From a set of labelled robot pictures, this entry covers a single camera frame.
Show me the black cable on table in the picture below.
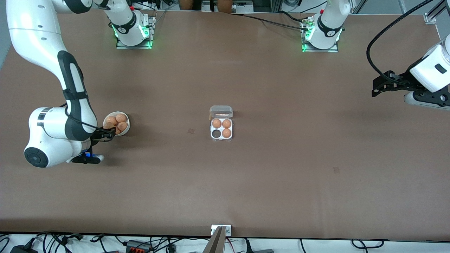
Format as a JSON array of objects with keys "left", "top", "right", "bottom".
[{"left": 243, "top": 13, "right": 307, "bottom": 31}]

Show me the black box with orange terminals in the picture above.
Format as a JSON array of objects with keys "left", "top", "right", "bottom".
[{"left": 126, "top": 240, "right": 152, "bottom": 253}]

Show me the aluminium frame profile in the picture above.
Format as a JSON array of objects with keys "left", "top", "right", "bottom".
[{"left": 427, "top": 0, "right": 450, "bottom": 21}]

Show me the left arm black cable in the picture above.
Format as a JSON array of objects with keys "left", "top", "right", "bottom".
[{"left": 366, "top": 0, "right": 436, "bottom": 86}]

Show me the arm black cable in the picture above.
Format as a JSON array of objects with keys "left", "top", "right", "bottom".
[
  {"left": 366, "top": 0, "right": 436, "bottom": 86},
  {"left": 63, "top": 104, "right": 99, "bottom": 130}
]

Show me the clear plastic egg box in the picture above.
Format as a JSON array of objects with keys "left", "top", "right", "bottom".
[{"left": 210, "top": 105, "right": 234, "bottom": 142}]

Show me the black plug connector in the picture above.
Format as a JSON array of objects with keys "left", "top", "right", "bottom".
[{"left": 60, "top": 233, "right": 83, "bottom": 245}]

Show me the grey camera mast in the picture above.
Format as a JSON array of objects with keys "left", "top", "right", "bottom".
[{"left": 202, "top": 226, "right": 226, "bottom": 253}]

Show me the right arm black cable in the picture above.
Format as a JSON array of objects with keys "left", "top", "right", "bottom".
[{"left": 63, "top": 104, "right": 99, "bottom": 130}]

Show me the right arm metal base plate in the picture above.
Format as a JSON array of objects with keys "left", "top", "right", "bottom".
[{"left": 116, "top": 14, "right": 154, "bottom": 50}]

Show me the white bowl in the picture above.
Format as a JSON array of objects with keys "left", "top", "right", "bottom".
[{"left": 103, "top": 111, "right": 131, "bottom": 137}]

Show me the grey power strip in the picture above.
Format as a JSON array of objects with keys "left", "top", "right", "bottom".
[{"left": 232, "top": 0, "right": 254, "bottom": 14}]

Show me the black power adapter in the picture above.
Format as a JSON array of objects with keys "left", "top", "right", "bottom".
[{"left": 10, "top": 244, "right": 38, "bottom": 253}]

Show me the black looped cable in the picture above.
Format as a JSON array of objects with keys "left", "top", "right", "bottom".
[{"left": 352, "top": 239, "right": 385, "bottom": 249}]

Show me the small metal edge bracket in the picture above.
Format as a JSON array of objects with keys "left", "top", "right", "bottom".
[{"left": 211, "top": 225, "right": 232, "bottom": 236}]

